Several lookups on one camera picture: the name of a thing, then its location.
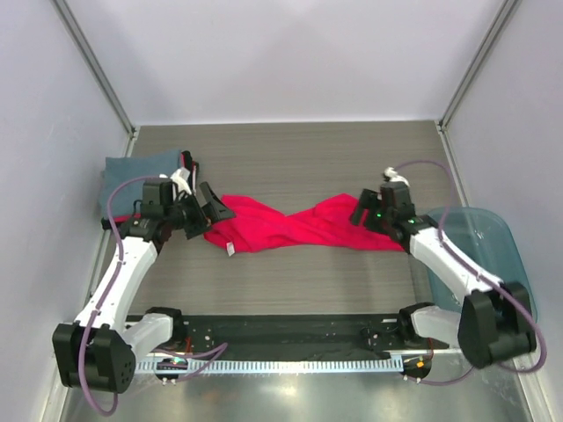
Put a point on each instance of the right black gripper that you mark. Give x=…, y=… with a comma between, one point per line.
x=367, y=200

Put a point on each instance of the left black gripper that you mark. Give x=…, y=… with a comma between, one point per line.
x=214, y=211

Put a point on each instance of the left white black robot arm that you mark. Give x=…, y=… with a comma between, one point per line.
x=98, y=350

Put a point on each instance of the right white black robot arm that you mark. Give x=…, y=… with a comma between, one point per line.
x=495, y=322

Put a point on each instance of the folded grey-blue t shirt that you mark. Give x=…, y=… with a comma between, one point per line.
x=127, y=176

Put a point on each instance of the folded black t shirt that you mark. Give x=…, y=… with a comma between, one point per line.
x=189, y=162

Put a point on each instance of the blue plastic bin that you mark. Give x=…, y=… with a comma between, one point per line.
x=486, y=239

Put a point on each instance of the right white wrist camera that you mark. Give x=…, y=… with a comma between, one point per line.
x=391, y=175

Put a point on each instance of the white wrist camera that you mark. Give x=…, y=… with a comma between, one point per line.
x=183, y=179
x=391, y=175

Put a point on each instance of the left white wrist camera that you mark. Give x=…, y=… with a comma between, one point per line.
x=183, y=179

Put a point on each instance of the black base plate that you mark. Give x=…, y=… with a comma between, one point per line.
x=300, y=337

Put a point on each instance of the slotted cable duct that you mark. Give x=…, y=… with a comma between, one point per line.
x=175, y=366

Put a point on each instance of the right aluminium frame post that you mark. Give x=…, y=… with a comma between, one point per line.
x=500, y=21

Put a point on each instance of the aluminium frame post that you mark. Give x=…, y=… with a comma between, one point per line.
x=500, y=21
x=76, y=33

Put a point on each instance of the left aluminium frame post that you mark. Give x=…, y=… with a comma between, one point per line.
x=76, y=33

